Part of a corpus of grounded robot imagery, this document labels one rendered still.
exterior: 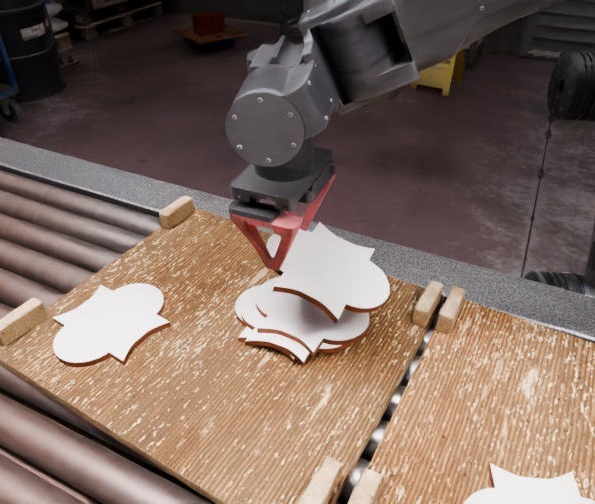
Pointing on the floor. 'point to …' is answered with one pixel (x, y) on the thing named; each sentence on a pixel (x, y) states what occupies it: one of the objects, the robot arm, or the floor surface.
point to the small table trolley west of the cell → (7, 107)
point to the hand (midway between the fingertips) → (286, 243)
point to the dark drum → (17, 32)
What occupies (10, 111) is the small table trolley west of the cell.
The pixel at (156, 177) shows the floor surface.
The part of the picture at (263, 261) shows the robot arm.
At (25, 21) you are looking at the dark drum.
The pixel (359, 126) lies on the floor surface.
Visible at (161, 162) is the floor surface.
